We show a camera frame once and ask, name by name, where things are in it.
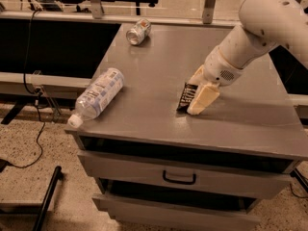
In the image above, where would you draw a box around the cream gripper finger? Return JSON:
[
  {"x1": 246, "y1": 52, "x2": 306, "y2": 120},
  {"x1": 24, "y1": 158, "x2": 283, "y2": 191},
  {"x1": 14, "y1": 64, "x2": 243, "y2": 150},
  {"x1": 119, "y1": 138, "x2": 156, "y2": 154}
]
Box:
[
  {"x1": 188, "y1": 65, "x2": 206, "y2": 87},
  {"x1": 187, "y1": 84, "x2": 219, "y2": 116}
]

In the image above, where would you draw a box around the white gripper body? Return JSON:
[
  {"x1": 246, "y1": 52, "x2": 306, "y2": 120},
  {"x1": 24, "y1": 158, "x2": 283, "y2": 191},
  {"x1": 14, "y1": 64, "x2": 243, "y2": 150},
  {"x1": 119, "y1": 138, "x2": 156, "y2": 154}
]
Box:
[{"x1": 203, "y1": 46, "x2": 243, "y2": 87}]

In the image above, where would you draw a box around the dark chocolate rxbar wrapper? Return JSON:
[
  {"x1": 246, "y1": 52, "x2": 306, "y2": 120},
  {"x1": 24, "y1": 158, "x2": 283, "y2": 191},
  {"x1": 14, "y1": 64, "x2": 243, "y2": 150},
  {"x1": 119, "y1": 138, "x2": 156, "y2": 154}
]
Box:
[{"x1": 177, "y1": 83, "x2": 197, "y2": 112}]

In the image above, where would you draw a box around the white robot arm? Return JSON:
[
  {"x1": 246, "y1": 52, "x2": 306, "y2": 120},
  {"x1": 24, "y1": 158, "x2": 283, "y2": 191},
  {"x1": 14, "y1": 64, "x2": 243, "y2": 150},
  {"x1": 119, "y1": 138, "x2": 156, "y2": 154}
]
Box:
[{"x1": 183, "y1": 0, "x2": 308, "y2": 116}]

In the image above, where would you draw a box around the clear bottle with blue label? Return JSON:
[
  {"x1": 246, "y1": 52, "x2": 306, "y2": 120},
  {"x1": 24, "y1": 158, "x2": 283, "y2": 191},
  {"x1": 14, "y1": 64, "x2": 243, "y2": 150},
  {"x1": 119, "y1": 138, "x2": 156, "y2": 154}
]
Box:
[{"x1": 68, "y1": 68, "x2": 124, "y2": 128}]

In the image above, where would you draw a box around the silver soda can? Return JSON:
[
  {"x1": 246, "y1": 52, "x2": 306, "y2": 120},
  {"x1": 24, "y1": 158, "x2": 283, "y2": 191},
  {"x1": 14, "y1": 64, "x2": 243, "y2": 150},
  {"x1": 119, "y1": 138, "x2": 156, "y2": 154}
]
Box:
[{"x1": 126, "y1": 18, "x2": 151, "y2": 45}]

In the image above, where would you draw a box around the grey drawer cabinet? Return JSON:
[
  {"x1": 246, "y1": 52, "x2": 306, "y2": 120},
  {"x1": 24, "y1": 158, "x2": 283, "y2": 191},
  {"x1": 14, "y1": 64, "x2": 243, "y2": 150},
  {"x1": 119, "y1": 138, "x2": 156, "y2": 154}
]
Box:
[{"x1": 73, "y1": 25, "x2": 307, "y2": 231}]

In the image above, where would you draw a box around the upper grey drawer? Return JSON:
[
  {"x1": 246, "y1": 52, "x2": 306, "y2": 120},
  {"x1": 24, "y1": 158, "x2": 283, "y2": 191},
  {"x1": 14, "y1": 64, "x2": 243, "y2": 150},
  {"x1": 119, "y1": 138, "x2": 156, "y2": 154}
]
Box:
[{"x1": 78, "y1": 150, "x2": 291, "y2": 199}]

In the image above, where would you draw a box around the grey drawer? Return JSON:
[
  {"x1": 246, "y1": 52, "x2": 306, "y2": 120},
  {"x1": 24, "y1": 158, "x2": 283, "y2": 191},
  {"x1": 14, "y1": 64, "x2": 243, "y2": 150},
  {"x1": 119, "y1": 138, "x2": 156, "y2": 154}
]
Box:
[
  {"x1": 78, "y1": 150, "x2": 291, "y2": 199},
  {"x1": 92, "y1": 193, "x2": 260, "y2": 231}
]

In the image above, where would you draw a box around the lower grey drawer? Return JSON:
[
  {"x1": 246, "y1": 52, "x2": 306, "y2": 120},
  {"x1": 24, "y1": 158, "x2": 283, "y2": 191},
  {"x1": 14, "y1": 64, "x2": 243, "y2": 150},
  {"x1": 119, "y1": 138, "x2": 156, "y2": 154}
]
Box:
[{"x1": 92, "y1": 193, "x2": 260, "y2": 231}]

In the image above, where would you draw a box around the black metal leg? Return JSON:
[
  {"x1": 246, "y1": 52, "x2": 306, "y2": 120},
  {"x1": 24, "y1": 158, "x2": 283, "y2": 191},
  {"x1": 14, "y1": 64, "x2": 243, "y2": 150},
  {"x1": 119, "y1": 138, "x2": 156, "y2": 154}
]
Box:
[{"x1": 32, "y1": 166, "x2": 63, "y2": 231}]

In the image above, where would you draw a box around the black drawer handle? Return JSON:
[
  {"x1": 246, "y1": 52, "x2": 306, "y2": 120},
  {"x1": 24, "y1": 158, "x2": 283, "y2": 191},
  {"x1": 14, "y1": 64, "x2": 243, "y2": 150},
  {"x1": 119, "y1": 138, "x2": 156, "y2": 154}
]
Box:
[{"x1": 162, "y1": 170, "x2": 196, "y2": 186}]

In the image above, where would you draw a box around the grey metal rail frame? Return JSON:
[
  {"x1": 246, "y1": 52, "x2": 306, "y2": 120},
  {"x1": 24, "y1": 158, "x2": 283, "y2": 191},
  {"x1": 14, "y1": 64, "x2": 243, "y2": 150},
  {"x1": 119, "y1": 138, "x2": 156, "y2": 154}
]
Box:
[{"x1": 0, "y1": 0, "x2": 308, "y2": 32}]

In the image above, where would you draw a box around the black power cable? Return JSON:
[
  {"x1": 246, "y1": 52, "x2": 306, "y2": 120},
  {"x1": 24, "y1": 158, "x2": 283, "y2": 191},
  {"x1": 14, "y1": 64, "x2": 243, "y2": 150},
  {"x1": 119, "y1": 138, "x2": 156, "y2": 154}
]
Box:
[{"x1": 6, "y1": 10, "x2": 46, "y2": 169}]

